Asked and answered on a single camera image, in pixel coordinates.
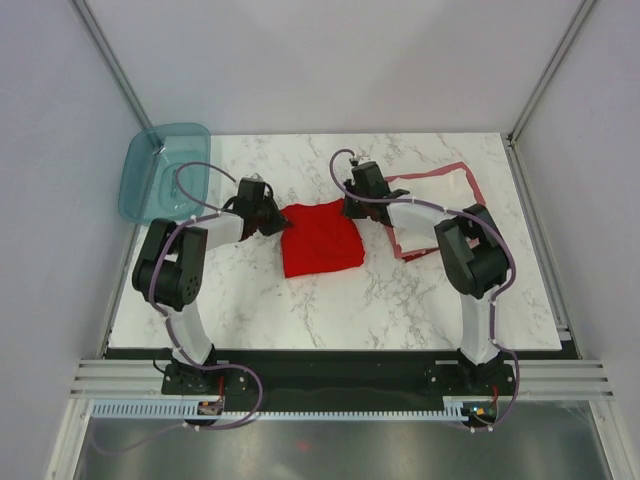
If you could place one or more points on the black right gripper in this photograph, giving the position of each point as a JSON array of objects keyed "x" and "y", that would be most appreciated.
[{"x": 350, "y": 212}]

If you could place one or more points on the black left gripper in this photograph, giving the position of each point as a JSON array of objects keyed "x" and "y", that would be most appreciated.
[{"x": 279, "y": 222}]

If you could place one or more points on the red t shirt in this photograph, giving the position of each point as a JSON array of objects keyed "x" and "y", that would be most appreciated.
[{"x": 320, "y": 240}]

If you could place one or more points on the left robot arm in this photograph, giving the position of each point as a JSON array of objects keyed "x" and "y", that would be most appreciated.
[{"x": 170, "y": 266}]

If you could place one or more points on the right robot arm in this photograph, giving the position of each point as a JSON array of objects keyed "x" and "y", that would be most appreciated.
[{"x": 474, "y": 255}]

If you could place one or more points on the white folded t shirt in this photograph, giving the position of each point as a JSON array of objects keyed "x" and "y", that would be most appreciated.
[{"x": 435, "y": 190}]

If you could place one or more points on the pink folded t shirt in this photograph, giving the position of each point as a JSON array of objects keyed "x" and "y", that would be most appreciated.
[{"x": 475, "y": 180}]

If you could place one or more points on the teal transparent plastic bin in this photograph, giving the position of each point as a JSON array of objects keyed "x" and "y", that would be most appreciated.
[{"x": 165, "y": 174}]

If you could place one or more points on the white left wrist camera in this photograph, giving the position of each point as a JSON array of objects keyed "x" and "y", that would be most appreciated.
[{"x": 257, "y": 176}]

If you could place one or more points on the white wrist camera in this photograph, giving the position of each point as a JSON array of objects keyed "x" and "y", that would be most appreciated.
[
  {"x": 362, "y": 160},
  {"x": 257, "y": 176}
]

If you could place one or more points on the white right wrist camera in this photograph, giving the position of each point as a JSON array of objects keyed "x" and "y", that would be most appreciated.
[{"x": 362, "y": 160}]

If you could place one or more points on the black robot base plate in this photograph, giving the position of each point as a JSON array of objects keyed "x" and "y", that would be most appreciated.
[{"x": 339, "y": 378}]

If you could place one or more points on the aluminium frame rail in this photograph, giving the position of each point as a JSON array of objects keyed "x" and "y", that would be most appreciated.
[{"x": 539, "y": 380}]

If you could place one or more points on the white slotted cable duct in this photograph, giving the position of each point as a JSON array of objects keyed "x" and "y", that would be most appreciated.
[{"x": 183, "y": 409}]

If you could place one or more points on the left aluminium corner post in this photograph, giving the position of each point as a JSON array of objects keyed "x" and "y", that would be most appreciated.
[{"x": 112, "y": 63}]

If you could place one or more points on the aluminium corner post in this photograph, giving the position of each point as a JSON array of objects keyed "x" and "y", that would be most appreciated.
[
  {"x": 112, "y": 63},
  {"x": 569, "y": 37}
]

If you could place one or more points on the right aluminium corner post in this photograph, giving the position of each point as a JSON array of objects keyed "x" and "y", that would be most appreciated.
[{"x": 569, "y": 37}]

